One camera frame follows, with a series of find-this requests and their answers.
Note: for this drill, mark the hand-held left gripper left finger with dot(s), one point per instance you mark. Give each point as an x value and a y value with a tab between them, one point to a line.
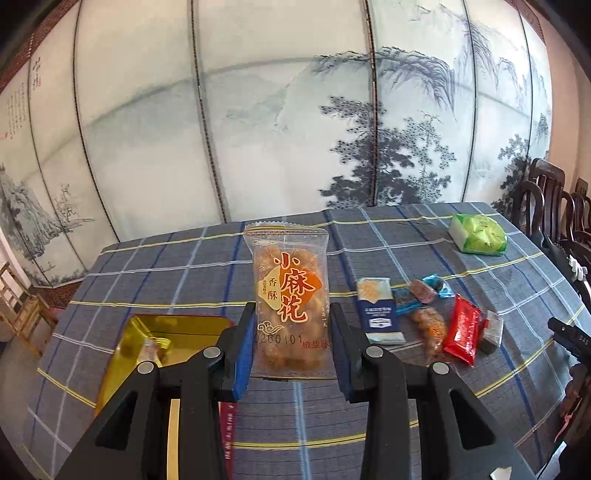
242	355

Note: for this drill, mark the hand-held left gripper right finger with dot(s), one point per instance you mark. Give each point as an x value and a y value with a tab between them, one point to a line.
342	355

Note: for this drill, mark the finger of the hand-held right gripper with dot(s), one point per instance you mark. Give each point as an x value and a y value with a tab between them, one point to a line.
570	336

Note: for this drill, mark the large fried dough twist packet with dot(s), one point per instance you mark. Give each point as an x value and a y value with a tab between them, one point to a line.
290	295

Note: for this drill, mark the gold metal tin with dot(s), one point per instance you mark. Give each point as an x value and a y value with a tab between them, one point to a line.
138	332

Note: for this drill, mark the blue dark snack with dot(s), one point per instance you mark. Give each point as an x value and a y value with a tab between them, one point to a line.
436	284
402	301

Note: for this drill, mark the navy and white cracker packet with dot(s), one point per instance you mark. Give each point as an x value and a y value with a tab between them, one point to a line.
377	311

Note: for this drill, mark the dark bag with white trim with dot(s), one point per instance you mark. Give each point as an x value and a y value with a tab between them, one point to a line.
561	258

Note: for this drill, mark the square sesame snack packet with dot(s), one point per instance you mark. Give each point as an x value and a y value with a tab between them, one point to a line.
491	332

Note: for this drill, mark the small clear snack packet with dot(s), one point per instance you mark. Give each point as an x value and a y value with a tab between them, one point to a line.
154	351

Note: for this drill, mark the small orange dough twist packet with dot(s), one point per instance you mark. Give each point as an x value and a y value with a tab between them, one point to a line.
430	332

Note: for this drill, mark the blue plaid tablecloth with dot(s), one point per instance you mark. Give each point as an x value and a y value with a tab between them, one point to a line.
194	267

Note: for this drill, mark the red snack packet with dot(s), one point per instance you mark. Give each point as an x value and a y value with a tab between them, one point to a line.
464	332

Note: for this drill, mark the dark wooden chair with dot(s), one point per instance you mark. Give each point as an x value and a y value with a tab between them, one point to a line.
582	207
545	194

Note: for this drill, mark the green tissue pack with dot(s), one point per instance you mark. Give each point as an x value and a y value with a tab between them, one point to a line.
480	234

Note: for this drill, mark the light wooden stool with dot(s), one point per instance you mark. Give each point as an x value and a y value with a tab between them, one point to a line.
25	309

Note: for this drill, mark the ink painting folding screen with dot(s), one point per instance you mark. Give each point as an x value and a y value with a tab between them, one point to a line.
231	115

